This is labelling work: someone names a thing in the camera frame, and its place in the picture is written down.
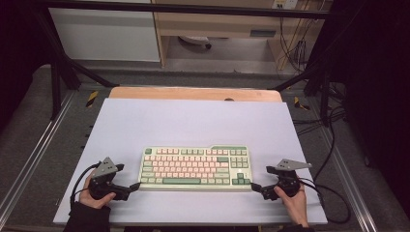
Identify yellow black tape strip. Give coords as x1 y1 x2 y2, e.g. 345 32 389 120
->
293 96 311 111
85 90 100 108

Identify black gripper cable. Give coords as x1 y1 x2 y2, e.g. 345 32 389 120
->
298 176 352 225
69 162 103 211

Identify chair base with caster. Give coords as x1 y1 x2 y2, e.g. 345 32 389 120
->
178 35 213 50

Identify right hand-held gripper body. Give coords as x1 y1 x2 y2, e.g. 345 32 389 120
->
261 159 313 201

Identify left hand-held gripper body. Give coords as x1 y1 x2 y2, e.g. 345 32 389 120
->
88 157 130 201

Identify white table board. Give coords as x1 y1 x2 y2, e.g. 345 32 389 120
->
52 98 329 226

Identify wooden desk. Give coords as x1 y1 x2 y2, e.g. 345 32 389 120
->
151 0 333 71

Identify white cabinet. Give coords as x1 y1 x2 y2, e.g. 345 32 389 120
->
47 8 161 63

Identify aluminium rail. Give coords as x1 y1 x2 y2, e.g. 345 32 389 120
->
317 125 378 232
0 91 76 221

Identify hanging cable bundle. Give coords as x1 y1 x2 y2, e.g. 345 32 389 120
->
278 15 311 73

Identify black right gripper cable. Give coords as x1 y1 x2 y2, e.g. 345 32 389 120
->
298 176 352 225

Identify wooden table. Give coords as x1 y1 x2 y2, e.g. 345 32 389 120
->
108 86 283 103

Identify person's right hand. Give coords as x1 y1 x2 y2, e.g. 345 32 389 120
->
274 185 309 228

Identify black metal frame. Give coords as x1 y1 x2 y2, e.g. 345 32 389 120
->
32 0 342 122

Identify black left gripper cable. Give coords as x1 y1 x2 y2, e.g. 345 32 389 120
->
69 162 103 211

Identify white power strip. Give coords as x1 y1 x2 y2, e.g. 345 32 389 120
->
271 0 299 10

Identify green and pink keyboard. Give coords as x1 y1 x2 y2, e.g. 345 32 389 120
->
137 144 254 193

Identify person's left hand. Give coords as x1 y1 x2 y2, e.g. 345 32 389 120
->
78 173 117 210

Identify black floor cables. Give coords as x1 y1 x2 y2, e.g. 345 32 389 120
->
291 81 347 136

